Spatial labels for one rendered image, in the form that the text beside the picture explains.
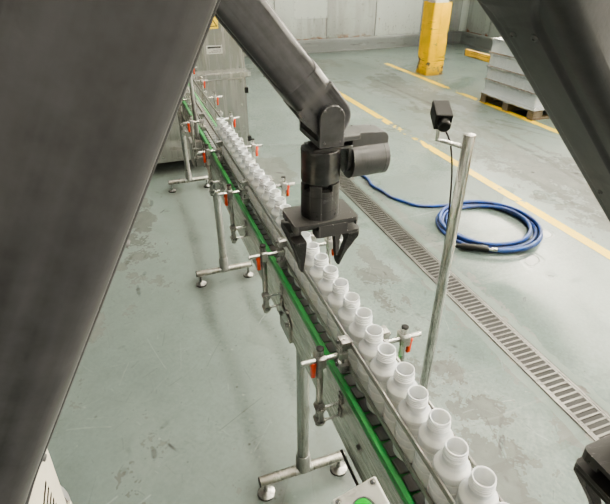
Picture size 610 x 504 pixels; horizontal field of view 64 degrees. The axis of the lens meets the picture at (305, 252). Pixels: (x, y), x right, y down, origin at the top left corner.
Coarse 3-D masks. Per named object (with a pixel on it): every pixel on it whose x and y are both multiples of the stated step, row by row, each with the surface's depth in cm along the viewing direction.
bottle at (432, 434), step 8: (440, 408) 83; (432, 416) 84; (440, 416) 84; (448, 416) 82; (424, 424) 85; (432, 424) 81; (440, 424) 80; (448, 424) 81; (424, 432) 83; (432, 432) 82; (440, 432) 81; (448, 432) 83; (424, 440) 83; (432, 440) 82; (440, 440) 82; (424, 448) 83; (432, 448) 82; (440, 448) 82; (416, 456) 87; (432, 456) 83; (416, 464) 87; (424, 464) 85; (416, 472) 88; (424, 472) 86; (424, 480) 87
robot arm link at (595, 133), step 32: (480, 0) 19; (512, 0) 17; (544, 0) 16; (576, 0) 16; (608, 0) 16; (512, 32) 19; (544, 32) 18; (576, 32) 17; (608, 32) 17; (544, 64) 19; (576, 64) 18; (608, 64) 18; (544, 96) 21; (576, 96) 20; (608, 96) 19; (576, 128) 21; (608, 128) 20; (576, 160) 25; (608, 160) 22; (608, 192) 24
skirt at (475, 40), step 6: (462, 36) 1095; (468, 36) 1076; (474, 36) 1058; (480, 36) 1041; (486, 36) 1027; (462, 42) 1098; (468, 42) 1080; (474, 42) 1062; (480, 42) 1044; (486, 42) 1027; (492, 42) 1011; (480, 48) 1044; (486, 48) 1030
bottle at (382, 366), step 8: (384, 344) 97; (384, 352) 98; (392, 352) 97; (376, 360) 97; (384, 360) 95; (392, 360) 95; (376, 368) 96; (384, 368) 96; (392, 368) 96; (376, 376) 96; (384, 376) 95; (368, 384) 101; (384, 384) 96; (368, 392) 101; (376, 392) 98; (376, 400) 100; (368, 408) 103
